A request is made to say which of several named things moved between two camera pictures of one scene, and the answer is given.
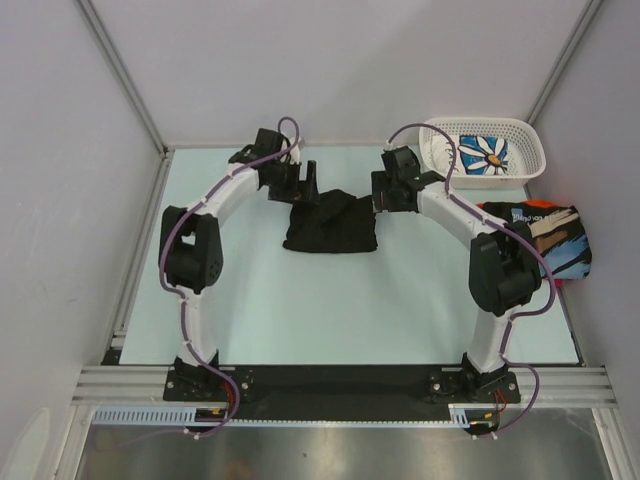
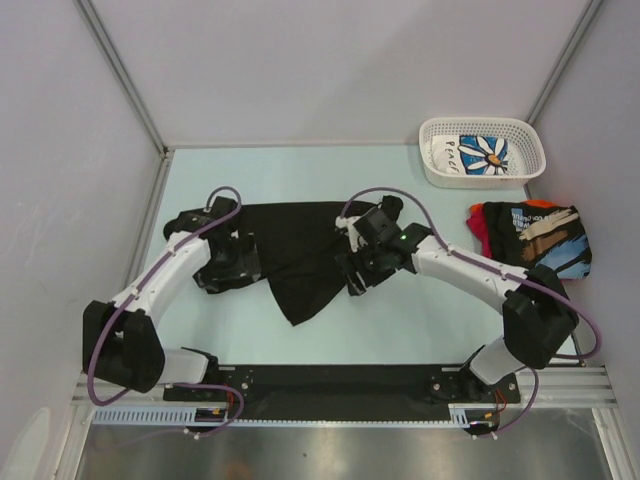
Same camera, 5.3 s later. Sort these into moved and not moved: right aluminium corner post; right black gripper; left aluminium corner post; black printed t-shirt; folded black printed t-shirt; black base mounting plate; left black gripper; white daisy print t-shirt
Moved: black printed t-shirt; right black gripper; left black gripper
Not moved: left aluminium corner post; black base mounting plate; white daisy print t-shirt; folded black printed t-shirt; right aluminium corner post
